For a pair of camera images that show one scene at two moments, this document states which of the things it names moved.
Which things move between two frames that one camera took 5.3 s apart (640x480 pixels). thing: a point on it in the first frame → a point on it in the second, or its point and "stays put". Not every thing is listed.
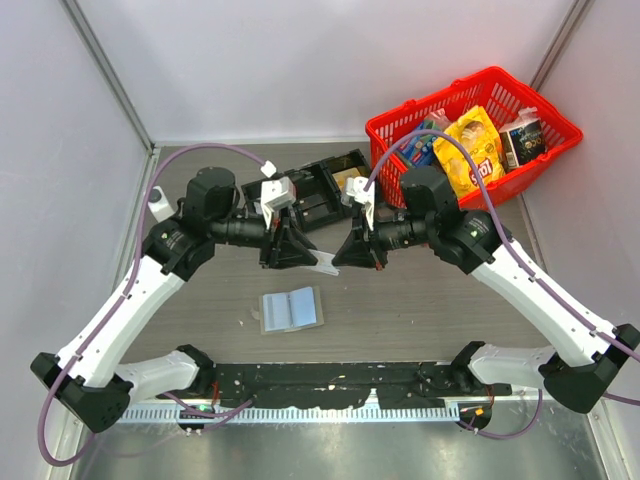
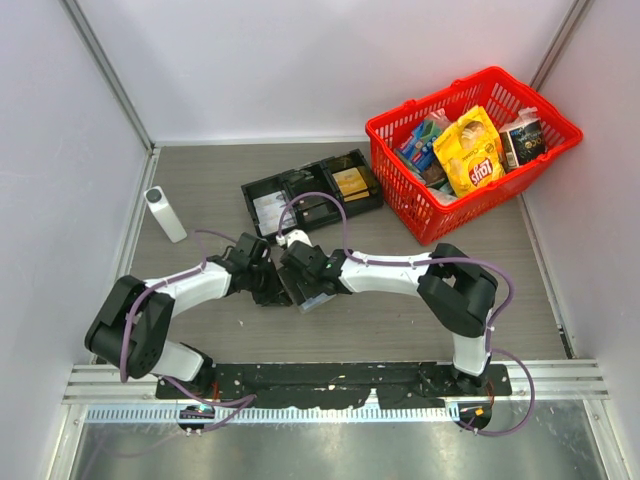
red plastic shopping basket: (483, 134) stays put
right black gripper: (368, 252) → (292, 280)
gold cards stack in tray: (341, 177) stays put
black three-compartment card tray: (318, 190) stays put
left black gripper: (295, 247) → (275, 294)
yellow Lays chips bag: (478, 134) stays put
